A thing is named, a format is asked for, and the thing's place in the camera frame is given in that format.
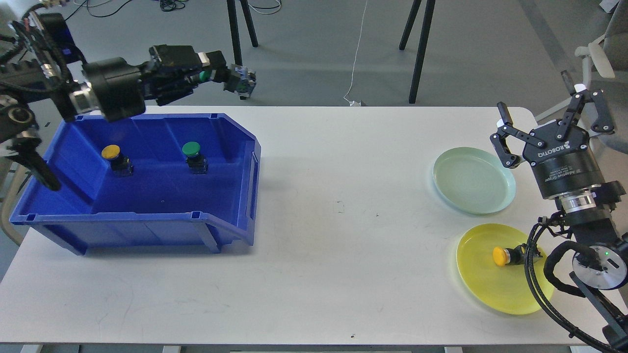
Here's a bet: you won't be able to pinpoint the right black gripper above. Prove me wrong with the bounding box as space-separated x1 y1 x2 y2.
490 70 616 200

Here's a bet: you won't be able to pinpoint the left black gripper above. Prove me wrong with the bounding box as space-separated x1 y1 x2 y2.
81 45 229 122

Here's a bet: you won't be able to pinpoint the green push button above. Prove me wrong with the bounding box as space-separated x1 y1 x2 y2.
182 141 209 174
198 64 257 99

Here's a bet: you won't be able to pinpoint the yellow push button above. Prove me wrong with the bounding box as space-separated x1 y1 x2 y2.
101 144 134 178
492 244 543 267

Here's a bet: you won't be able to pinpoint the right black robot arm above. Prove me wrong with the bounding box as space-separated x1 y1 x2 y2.
490 71 628 353

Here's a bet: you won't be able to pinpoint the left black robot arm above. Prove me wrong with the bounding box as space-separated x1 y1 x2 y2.
1 0 240 191

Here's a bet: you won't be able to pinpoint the light green plate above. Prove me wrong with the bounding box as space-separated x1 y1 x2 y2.
431 147 517 215

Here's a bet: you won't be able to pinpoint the yellow plate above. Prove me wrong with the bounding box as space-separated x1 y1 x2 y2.
455 223 554 315

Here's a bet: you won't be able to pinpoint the left black stand legs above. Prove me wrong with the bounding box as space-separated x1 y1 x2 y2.
226 0 259 66

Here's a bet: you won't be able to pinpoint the black stand legs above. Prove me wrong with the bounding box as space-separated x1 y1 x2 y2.
398 0 437 103
226 0 259 66

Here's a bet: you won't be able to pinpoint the blue plastic bin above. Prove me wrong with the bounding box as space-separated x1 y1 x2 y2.
10 113 261 255

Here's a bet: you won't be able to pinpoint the right black stand legs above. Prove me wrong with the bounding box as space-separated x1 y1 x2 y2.
398 0 437 103

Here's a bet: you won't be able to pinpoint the beige chair at left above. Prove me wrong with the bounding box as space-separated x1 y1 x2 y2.
0 158 30 246

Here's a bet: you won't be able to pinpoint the black floor cables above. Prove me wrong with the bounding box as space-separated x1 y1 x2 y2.
64 0 283 20

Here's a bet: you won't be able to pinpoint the white cable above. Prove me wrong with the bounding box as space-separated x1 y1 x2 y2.
343 0 368 106

